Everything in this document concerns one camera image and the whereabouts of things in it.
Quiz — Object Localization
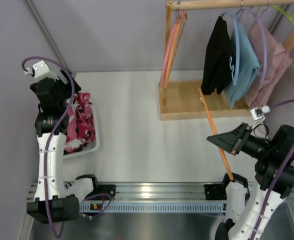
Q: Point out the dusty pink trousers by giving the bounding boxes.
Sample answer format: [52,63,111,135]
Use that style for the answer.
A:
[244,20,293,108]

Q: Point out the white plastic basket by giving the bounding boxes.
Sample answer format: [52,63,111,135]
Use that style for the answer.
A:
[61,92,100,161]

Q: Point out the grey slotted cable duct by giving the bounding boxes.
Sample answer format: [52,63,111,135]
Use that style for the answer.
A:
[80,202,226,214]

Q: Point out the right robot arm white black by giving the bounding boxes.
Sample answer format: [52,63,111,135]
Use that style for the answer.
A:
[207,123,294,240]

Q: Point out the black trousers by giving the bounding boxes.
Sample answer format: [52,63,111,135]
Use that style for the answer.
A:
[201,16,235,96]

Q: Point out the pink plastic hanger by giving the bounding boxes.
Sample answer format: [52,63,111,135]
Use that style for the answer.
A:
[159,11,188,89]

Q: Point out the light blue trousers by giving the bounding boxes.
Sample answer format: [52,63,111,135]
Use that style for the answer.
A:
[224,23,261,108]

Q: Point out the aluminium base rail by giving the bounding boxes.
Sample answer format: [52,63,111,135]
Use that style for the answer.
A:
[26,181,294,201]

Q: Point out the pink camouflage trousers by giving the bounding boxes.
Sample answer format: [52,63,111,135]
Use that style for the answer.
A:
[63,92,97,155]

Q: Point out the orange plastic hanger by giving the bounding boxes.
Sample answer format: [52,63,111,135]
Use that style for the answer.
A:
[198,87,234,181]

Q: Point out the orange hanger behind pink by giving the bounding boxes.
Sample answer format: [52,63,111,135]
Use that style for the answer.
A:
[163,16,185,89]

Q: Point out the wooden clothes rack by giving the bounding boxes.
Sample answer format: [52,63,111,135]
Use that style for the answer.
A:
[158,0,293,121]

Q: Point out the blue plastic hanger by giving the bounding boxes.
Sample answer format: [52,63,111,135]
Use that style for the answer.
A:
[221,11,240,86]

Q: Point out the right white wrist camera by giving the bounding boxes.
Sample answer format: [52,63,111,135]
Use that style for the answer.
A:
[250,105,271,127]

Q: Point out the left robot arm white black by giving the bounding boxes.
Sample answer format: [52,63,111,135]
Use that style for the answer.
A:
[26,76,99,224]

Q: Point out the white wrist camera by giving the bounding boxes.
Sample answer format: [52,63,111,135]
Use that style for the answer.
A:
[250,105,271,127]
[24,60,59,82]

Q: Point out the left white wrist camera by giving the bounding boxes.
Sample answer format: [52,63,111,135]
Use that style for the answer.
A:
[24,60,59,82]

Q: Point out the purple plastic hanger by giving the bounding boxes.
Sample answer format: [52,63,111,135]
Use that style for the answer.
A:
[236,7,268,85]

